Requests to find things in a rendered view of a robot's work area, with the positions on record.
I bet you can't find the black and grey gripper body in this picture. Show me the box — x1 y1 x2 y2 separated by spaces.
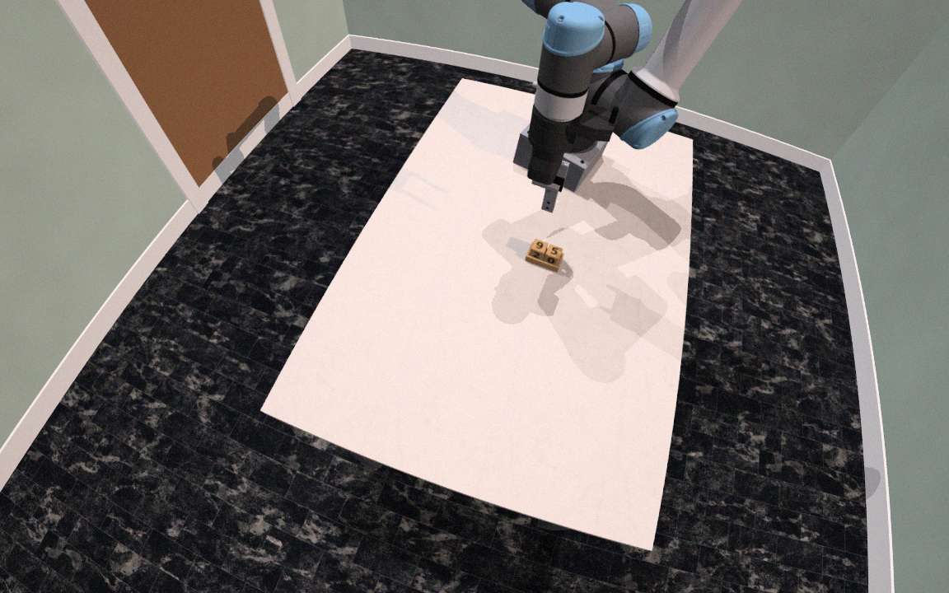
527 82 619 185

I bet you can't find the brown wooden tray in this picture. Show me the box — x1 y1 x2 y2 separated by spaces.
525 247 563 272

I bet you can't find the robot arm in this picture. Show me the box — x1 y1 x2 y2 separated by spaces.
522 0 743 150

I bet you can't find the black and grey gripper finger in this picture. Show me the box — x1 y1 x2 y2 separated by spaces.
531 180 560 213
553 161 570 192

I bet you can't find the brown number cube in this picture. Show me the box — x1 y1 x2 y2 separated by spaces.
544 245 563 266
529 239 548 260

